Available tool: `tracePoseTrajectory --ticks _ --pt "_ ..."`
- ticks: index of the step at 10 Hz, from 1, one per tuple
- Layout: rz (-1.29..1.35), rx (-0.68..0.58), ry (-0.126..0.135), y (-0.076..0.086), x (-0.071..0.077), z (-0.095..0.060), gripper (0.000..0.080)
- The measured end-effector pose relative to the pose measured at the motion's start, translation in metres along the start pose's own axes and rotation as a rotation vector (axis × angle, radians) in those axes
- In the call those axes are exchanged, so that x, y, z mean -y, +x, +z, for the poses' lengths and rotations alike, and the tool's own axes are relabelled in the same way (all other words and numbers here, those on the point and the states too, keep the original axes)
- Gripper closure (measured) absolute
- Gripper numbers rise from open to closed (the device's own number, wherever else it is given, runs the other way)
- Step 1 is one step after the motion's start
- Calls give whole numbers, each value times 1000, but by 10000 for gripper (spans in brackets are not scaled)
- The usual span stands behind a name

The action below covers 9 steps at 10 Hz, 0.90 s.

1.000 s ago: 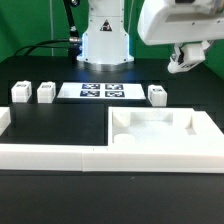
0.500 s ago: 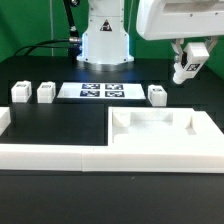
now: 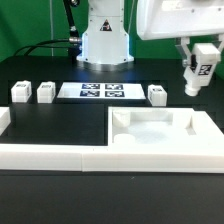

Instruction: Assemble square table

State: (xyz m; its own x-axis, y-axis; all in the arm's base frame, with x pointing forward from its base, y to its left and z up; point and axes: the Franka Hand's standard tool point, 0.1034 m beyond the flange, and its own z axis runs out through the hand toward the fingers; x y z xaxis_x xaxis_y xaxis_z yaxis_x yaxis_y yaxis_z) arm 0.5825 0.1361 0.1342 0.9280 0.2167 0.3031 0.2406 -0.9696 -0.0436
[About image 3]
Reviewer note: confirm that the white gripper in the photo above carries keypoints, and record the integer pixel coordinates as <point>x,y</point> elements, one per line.
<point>181,19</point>

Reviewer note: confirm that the white U-shaped obstacle fence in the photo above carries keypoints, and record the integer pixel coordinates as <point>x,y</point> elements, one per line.
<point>191,156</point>

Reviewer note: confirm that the white square table top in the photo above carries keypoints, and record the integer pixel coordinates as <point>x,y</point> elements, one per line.
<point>149,126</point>

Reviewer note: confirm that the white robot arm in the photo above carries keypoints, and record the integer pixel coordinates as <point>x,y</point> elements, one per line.
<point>105,43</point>

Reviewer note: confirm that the white base tag plate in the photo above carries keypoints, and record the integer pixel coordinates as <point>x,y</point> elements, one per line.
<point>77,90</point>

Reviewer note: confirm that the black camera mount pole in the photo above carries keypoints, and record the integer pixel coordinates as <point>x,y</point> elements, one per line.
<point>74,38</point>

